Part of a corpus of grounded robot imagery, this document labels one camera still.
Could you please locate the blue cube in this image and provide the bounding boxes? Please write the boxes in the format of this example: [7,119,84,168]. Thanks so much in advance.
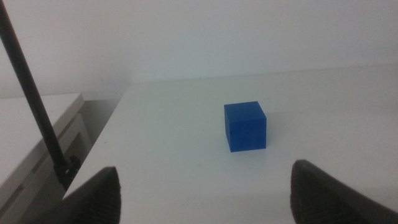
[223,101,267,153]

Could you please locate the white side cabinet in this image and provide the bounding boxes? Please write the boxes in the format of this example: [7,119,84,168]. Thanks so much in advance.
[0,93,93,224]

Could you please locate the black pole with clamp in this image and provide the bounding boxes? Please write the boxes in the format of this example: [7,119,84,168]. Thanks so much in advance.
[0,0,81,190]

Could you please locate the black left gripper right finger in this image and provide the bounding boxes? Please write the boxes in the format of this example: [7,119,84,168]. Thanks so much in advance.
[290,159,398,224]

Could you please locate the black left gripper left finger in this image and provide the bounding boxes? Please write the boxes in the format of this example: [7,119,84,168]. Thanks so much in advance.
[29,166,121,224]

